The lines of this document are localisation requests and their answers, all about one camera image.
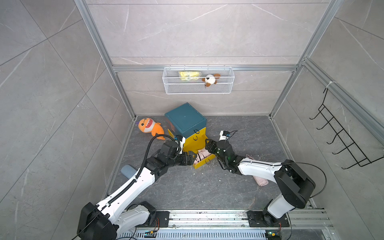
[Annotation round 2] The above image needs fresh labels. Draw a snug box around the pink umbrella front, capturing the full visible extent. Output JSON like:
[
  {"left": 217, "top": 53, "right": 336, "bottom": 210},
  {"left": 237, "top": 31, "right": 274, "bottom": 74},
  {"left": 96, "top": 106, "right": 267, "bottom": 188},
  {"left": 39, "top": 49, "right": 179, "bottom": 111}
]
[{"left": 194, "top": 149, "right": 212, "bottom": 165}]

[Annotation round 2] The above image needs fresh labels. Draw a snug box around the pink umbrella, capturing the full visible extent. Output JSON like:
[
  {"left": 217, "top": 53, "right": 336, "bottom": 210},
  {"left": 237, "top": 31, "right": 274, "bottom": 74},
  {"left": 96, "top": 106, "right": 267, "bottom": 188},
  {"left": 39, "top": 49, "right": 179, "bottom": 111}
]
[
  {"left": 194, "top": 149, "right": 212, "bottom": 165},
  {"left": 246, "top": 155, "right": 269, "bottom": 187}
]

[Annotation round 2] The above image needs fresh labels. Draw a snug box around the teal and yellow drawer box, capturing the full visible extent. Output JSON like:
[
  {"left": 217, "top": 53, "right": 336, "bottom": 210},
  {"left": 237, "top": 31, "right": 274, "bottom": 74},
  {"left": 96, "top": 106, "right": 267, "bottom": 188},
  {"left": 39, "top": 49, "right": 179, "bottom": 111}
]
[{"left": 165, "top": 103, "right": 215, "bottom": 169}]

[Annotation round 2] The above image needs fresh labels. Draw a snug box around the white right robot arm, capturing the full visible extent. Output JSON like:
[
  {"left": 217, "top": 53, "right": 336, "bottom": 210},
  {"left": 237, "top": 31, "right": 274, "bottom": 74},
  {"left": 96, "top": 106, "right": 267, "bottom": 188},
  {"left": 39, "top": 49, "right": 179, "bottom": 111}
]
[{"left": 206, "top": 139, "right": 316, "bottom": 226}]

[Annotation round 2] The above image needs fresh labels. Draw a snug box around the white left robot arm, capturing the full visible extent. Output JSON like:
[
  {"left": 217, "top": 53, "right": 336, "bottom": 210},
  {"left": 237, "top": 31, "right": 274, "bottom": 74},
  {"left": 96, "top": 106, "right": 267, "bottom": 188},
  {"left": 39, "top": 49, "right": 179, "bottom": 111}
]
[{"left": 77, "top": 136, "right": 194, "bottom": 240}]

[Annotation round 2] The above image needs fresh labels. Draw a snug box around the orange shark plush toy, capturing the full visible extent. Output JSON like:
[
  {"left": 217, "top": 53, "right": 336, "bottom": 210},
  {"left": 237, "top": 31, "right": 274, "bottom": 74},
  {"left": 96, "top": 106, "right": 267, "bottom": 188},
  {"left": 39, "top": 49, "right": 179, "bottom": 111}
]
[{"left": 138, "top": 118, "right": 165, "bottom": 140}]

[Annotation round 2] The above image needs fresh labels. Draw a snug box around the light blue cup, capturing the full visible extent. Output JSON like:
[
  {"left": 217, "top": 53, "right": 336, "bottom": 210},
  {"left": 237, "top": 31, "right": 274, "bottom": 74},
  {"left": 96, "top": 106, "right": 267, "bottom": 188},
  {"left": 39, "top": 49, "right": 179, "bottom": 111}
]
[{"left": 121, "top": 165, "right": 137, "bottom": 179}]

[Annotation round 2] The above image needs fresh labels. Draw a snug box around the brown white plush dog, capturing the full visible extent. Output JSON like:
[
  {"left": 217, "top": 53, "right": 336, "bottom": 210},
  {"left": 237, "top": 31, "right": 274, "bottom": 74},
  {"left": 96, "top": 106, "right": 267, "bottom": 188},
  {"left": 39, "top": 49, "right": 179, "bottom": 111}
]
[{"left": 202, "top": 74, "right": 221, "bottom": 88}]

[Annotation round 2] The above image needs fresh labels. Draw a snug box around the yellow package in basket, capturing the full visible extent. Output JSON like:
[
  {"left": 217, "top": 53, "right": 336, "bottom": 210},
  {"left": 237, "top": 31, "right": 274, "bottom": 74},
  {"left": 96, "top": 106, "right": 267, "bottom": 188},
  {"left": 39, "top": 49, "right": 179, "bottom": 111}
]
[{"left": 179, "top": 71, "right": 201, "bottom": 82}]

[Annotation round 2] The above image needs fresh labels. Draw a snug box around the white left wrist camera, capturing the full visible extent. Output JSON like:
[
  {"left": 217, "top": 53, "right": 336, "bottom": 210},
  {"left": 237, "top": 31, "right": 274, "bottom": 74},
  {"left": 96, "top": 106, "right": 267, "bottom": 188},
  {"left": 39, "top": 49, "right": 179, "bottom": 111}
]
[{"left": 175, "top": 135, "right": 186, "bottom": 154}]

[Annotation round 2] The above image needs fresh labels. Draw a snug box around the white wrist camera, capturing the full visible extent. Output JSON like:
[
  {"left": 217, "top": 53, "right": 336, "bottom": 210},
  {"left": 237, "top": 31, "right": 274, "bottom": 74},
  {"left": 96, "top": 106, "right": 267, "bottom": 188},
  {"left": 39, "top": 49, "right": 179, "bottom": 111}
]
[
  {"left": 175, "top": 135, "right": 186, "bottom": 154},
  {"left": 219, "top": 131, "right": 231, "bottom": 141}
]

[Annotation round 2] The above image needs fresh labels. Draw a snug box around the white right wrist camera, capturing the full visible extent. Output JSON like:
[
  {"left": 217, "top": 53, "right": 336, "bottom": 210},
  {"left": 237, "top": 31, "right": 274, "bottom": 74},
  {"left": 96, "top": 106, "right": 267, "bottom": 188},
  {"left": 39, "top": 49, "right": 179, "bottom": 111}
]
[{"left": 219, "top": 131, "right": 231, "bottom": 141}]

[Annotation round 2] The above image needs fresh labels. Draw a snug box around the white wire wall basket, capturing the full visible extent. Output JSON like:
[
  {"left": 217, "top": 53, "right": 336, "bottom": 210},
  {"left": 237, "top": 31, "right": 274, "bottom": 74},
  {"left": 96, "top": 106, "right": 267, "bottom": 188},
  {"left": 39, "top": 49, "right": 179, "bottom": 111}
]
[{"left": 162, "top": 66, "right": 235, "bottom": 95}]

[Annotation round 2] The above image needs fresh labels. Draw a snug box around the metal base rail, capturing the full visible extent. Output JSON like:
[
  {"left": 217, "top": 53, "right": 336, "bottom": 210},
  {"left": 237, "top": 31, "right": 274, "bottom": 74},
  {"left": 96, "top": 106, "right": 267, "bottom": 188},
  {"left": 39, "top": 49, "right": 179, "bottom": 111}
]
[{"left": 117, "top": 209, "right": 339, "bottom": 240}]

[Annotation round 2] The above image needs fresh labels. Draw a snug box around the black wire wall hook rack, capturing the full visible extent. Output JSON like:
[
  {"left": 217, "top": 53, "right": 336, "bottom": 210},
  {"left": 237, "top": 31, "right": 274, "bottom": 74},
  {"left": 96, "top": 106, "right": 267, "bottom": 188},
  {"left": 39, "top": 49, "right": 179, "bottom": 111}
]
[{"left": 310, "top": 88, "right": 384, "bottom": 170}]

